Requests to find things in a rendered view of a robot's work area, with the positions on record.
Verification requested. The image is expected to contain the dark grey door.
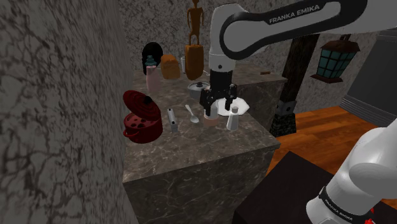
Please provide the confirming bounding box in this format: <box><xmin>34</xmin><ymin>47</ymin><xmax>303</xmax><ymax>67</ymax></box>
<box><xmin>338</xmin><ymin>29</ymin><xmax>397</xmax><ymax>128</ymax></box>

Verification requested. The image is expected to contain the dark wooden post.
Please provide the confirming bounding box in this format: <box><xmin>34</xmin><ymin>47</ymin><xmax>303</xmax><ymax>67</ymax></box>
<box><xmin>268</xmin><ymin>33</ymin><xmax>321</xmax><ymax>138</ymax></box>

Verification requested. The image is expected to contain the silver spoon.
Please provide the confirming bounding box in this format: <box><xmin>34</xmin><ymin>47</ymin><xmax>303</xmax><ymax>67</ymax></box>
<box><xmin>185</xmin><ymin>104</ymin><xmax>200</xmax><ymax>124</ymax></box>

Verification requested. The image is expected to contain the white plate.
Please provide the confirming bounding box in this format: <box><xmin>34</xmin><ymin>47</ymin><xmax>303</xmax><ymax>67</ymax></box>
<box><xmin>215</xmin><ymin>96</ymin><xmax>251</xmax><ymax>117</ymax></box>

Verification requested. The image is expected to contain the teal glass lantern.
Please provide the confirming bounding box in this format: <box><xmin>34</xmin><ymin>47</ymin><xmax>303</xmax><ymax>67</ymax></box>
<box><xmin>310</xmin><ymin>39</ymin><xmax>361</xmax><ymax>84</ymax></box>

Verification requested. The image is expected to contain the black round board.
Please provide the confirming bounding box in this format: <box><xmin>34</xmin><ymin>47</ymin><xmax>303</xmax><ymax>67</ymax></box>
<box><xmin>141</xmin><ymin>41</ymin><xmax>164</xmax><ymax>76</ymax></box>

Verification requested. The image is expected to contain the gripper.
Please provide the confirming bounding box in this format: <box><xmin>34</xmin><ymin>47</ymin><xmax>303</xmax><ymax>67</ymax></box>
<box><xmin>199</xmin><ymin>69</ymin><xmax>239</xmax><ymax>117</ymax></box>

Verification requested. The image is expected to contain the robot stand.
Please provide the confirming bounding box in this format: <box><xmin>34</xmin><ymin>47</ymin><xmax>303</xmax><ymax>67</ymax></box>
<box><xmin>232</xmin><ymin>151</ymin><xmax>397</xmax><ymax>224</ymax></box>

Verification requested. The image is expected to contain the pink bottle with teal cap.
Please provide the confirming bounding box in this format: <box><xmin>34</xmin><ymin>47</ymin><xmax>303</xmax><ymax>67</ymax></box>
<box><xmin>144</xmin><ymin>55</ymin><xmax>162</xmax><ymax>93</ymax></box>

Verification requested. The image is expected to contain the small silver lidded pot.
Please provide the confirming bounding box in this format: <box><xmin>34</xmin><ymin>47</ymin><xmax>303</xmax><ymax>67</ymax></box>
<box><xmin>186</xmin><ymin>81</ymin><xmax>212</xmax><ymax>101</ymax></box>

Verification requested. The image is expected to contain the brown figure statue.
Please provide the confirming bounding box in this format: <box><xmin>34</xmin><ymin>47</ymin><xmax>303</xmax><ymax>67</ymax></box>
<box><xmin>185</xmin><ymin>0</ymin><xmax>205</xmax><ymax>81</ymax></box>

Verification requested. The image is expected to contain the red pot lid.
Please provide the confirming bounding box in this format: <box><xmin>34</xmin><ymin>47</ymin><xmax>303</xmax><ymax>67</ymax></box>
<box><xmin>122</xmin><ymin>90</ymin><xmax>162</xmax><ymax>122</ymax></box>

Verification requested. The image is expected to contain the red cooking pot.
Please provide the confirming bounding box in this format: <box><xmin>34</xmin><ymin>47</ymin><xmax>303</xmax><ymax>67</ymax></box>
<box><xmin>123</xmin><ymin>112</ymin><xmax>164</xmax><ymax>144</ymax></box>

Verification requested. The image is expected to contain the white shaker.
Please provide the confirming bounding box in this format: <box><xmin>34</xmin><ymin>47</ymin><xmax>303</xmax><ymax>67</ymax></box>
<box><xmin>226</xmin><ymin>106</ymin><xmax>240</xmax><ymax>131</ymax></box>

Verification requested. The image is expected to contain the brown bread loaf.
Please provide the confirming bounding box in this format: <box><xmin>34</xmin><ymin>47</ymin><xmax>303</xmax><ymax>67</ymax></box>
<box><xmin>160</xmin><ymin>54</ymin><xmax>181</xmax><ymax>80</ymax></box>

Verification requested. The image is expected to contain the pink shaker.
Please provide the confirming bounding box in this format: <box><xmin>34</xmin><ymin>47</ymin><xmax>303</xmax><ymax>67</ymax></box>
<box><xmin>203</xmin><ymin>111</ymin><xmax>219</xmax><ymax>129</ymax></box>

